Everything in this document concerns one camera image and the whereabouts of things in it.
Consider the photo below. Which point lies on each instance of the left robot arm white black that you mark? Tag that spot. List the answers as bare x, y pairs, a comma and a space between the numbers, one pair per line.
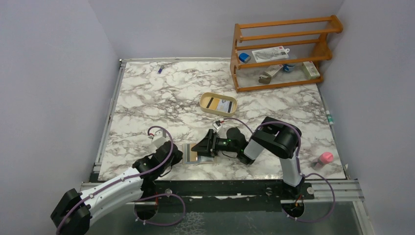
77, 211

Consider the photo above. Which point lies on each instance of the blue small box on shelf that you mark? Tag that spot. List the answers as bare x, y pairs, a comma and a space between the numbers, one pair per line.
244, 58

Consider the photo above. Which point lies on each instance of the white card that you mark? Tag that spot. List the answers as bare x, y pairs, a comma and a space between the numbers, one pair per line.
225, 106

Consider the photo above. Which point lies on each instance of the white packaged item on shelf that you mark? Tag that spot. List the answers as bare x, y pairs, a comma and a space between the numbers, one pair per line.
271, 54

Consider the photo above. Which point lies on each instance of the cream oval tray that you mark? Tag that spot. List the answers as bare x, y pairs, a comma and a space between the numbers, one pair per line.
204, 99

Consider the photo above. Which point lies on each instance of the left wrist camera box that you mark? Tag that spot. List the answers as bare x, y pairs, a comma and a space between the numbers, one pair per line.
159, 139

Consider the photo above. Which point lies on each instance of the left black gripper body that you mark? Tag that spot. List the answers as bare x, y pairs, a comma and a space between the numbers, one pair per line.
174, 152

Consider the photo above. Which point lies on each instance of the yellow card in tray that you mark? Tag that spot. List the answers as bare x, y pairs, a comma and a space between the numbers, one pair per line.
213, 103

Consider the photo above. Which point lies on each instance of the grey tape dispenser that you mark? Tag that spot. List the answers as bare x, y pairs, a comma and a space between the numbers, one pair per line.
264, 79

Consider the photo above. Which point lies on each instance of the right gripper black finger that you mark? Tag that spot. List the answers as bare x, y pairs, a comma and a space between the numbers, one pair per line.
203, 146
203, 153

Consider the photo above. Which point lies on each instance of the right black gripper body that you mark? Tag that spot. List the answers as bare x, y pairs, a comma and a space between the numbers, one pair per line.
210, 143

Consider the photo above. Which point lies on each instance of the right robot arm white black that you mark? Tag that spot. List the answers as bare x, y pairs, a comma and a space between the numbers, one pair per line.
278, 137

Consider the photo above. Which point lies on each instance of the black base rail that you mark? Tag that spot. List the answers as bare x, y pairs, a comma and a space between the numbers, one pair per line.
220, 196

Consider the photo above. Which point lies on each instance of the wooden orange shelf rack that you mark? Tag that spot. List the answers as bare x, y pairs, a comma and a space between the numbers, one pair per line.
306, 39

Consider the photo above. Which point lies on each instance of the blue round container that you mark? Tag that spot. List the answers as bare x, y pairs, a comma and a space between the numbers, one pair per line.
288, 67

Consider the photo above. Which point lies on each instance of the green white small box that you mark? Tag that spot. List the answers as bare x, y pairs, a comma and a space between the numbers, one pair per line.
310, 70

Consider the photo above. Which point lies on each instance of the beige leather card holder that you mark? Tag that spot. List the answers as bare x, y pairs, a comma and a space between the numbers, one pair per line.
192, 158

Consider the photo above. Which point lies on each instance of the striped card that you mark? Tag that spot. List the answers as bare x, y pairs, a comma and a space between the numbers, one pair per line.
188, 156

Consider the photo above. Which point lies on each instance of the pink round object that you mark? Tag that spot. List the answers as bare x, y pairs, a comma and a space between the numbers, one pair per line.
324, 159

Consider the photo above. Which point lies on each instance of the green white tube at edge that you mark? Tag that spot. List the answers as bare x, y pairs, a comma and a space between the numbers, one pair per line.
329, 117

